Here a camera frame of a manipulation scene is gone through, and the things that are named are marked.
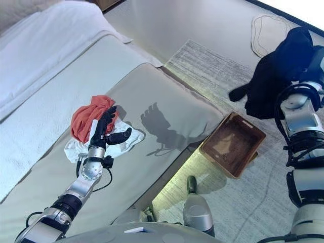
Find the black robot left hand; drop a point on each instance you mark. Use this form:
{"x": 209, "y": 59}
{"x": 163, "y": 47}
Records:
{"x": 101, "y": 131}

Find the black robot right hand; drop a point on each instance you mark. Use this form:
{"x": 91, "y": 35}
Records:
{"x": 316, "y": 64}

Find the orange garment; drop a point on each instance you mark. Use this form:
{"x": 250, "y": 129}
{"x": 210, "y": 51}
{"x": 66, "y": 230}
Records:
{"x": 86, "y": 119}

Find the white garment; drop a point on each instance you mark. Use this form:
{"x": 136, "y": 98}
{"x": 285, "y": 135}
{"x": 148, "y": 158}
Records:
{"x": 121, "y": 146}

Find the black garment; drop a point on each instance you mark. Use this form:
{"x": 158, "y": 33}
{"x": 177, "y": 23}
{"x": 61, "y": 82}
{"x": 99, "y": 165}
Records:
{"x": 276, "y": 76}

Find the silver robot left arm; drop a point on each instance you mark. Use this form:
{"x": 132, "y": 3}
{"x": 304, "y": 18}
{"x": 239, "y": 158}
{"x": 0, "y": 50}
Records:
{"x": 91, "y": 172}

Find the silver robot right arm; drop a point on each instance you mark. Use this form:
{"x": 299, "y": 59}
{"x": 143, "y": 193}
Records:
{"x": 298, "y": 121}

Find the pale textured bed blanket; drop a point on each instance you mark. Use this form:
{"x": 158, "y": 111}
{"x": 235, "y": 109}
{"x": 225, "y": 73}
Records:
{"x": 50, "y": 114}

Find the bed with grey cover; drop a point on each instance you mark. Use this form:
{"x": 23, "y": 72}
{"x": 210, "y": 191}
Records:
{"x": 152, "y": 96}

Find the brown wicker basket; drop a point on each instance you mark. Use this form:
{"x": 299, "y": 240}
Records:
{"x": 235, "y": 141}

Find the oval beige floor mat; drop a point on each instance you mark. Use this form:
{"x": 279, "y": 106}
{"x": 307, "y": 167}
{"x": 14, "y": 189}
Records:
{"x": 268, "y": 33}

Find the white duvet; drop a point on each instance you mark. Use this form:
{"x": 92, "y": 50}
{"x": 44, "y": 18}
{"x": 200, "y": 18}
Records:
{"x": 50, "y": 30}

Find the grey robot torso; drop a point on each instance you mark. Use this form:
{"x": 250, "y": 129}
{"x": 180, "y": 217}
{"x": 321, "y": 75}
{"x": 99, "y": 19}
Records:
{"x": 164, "y": 234}

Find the silver robot right leg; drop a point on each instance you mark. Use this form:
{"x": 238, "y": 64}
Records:
{"x": 198, "y": 215}

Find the grey striped rug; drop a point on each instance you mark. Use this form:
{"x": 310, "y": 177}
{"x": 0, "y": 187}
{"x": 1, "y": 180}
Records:
{"x": 253, "y": 202}

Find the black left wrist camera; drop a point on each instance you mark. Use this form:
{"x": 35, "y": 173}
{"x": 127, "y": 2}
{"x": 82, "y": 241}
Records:
{"x": 107, "y": 162}

